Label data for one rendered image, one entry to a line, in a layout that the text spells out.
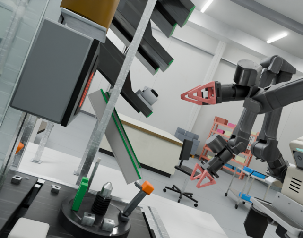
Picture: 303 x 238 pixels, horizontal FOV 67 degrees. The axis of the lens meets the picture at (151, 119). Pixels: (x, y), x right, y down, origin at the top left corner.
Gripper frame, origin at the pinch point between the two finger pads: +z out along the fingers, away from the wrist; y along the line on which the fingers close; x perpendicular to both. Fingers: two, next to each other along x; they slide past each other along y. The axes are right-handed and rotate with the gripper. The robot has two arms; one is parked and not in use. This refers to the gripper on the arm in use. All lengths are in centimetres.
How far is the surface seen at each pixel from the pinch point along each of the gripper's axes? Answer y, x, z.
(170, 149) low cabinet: -434, 100, -68
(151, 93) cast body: 2.0, -1.3, 11.1
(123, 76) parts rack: 8.1, -6.1, 19.0
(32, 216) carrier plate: 31, 19, 36
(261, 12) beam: -727, -306, -486
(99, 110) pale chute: 4.8, 2.3, 26.4
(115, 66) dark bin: 5.5, -9.4, 20.9
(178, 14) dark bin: -0.2, -25.1, 0.5
